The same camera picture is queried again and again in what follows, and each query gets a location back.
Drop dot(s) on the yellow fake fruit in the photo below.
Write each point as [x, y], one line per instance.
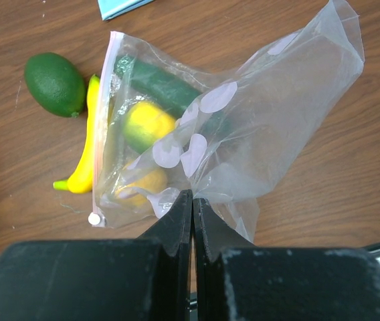
[81, 180]

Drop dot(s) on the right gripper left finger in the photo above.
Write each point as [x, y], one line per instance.
[146, 278]

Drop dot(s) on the yellow orange fake pear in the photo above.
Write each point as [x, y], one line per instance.
[129, 195]

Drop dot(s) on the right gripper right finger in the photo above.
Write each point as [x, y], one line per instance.
[237, 280]

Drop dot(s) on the blue checkered placemat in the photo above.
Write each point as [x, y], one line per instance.
[110, 9]

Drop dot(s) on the yellow green fake lemon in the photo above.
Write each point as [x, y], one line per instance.
[144, 124]

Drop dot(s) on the clear zip top bag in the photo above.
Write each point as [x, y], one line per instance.
[276, 100]

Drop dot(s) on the green fake vegetable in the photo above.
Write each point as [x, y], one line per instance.
[56, 84]

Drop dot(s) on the dark green fake cucumber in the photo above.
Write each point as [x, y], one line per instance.
[173, 94]

